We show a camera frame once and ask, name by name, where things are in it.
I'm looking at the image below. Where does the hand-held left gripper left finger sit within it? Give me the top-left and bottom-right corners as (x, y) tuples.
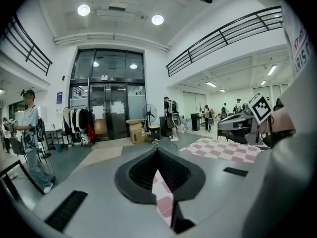
(34, 146), (174, 238)

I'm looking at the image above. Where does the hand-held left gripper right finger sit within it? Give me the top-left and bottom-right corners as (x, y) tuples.
(157, 146), (263, 235)

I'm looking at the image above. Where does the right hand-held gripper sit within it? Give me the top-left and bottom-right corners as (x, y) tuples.
(217, 91), (273, 146)

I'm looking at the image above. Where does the person's right forearm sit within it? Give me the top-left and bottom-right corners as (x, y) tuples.
(257, 108), (297, 148)

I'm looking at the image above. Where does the pink white checkered tablecloth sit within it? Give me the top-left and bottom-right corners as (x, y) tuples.
(151, 137), (263, 221)

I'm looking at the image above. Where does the black cabinet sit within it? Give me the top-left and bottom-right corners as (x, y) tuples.
(190, 113), (207, 132)

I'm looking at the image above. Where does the beige floor mat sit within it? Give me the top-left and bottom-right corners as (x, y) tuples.
(78, 145), (124, 170)

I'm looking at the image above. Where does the closed brown cardboard box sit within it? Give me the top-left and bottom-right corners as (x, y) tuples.
(129, 129), (147, 144)

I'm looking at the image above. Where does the black box with yellow lid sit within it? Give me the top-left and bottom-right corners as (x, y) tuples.
(147, 124), (161, 142)

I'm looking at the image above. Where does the clothes rack with garments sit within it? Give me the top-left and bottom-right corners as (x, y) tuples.
(61, 105), (97, 149)

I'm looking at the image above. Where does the open brown cardboard box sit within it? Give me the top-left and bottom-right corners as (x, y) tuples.
(125, 119), (144, 134)

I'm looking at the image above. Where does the black standing fan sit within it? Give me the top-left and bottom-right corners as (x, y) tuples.
(142, 103), (158, 128)

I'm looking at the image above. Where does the black leg work table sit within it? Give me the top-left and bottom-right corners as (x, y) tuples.
(0, 158), (46, 196)

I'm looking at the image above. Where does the person's white printed t-shirt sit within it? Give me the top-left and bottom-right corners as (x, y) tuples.
(241, 0), (317, 238)

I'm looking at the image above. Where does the black side chair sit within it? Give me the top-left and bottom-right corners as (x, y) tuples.
(9, 136), (28, 164)

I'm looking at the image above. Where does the black balcony railing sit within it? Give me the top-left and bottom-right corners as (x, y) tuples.
(0, 15), (53, 77)
(165, 5), (285, 78)

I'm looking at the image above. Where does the round ceiling light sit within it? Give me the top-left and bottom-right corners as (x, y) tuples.
(151, 14), (165, 26)
(77, 3), (91, 17)

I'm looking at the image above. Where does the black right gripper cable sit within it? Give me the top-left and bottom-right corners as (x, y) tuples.
(267, 117), (274, 149)

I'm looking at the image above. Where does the white floor cable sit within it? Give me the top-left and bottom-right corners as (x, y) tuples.
(149, 136), (169, 148)

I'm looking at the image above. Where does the black frame glass entrance door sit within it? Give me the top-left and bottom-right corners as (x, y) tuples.
(68, 48), (147, 143)

